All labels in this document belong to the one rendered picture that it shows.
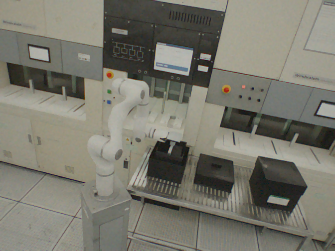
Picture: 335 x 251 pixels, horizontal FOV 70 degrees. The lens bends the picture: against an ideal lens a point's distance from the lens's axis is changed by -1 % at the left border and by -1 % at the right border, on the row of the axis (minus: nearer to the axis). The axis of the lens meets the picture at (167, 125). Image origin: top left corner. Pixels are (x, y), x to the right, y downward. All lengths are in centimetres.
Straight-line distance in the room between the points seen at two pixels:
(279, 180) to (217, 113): 69
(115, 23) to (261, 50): 109
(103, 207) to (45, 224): 107
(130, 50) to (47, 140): 134
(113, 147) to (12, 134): 173
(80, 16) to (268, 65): 147
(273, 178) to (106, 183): 112
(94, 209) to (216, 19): 151
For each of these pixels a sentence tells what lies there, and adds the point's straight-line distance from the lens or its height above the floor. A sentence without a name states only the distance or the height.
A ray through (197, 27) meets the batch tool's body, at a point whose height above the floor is 183.
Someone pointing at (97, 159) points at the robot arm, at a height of 105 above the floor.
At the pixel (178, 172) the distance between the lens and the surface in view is 180.
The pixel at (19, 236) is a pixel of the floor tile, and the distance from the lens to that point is 262.
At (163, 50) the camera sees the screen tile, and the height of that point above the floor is 163.
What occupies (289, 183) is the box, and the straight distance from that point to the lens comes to 185.
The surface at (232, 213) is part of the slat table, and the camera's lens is 179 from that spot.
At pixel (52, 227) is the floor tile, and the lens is 260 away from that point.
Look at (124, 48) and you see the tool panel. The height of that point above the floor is 159.
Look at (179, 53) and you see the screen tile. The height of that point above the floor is 162.
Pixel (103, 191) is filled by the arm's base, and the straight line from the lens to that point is 169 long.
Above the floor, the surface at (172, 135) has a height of 109.
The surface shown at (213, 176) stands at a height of 86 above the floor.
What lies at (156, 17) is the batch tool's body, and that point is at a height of 185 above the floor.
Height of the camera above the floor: 201
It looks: 29 degrees down
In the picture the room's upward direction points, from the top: 9 degrees clockwise
